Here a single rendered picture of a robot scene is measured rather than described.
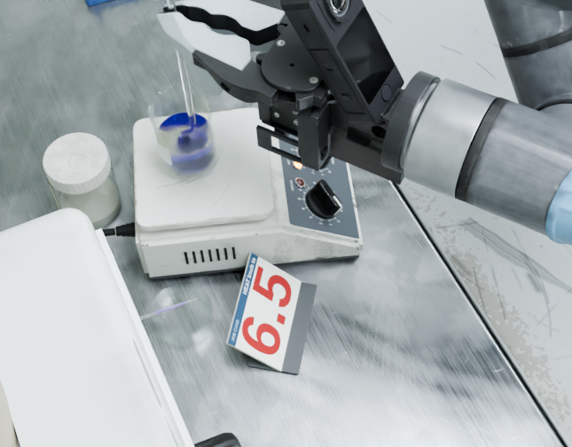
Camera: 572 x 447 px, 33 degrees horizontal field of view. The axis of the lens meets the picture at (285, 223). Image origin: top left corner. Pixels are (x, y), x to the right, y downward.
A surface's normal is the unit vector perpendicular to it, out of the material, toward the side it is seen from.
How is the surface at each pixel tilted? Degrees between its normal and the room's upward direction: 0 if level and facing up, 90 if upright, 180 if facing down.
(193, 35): 1
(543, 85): 67
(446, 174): 75
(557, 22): 50
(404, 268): 0
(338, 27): 61
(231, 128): 0
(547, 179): 42
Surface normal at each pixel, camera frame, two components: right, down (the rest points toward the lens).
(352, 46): 0.74, 0.10
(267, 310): 0.61, -0.32
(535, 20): -0.37, 0.39
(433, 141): -0.36, 0.12
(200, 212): -0.03, -0.55
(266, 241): 0.11, 0.83
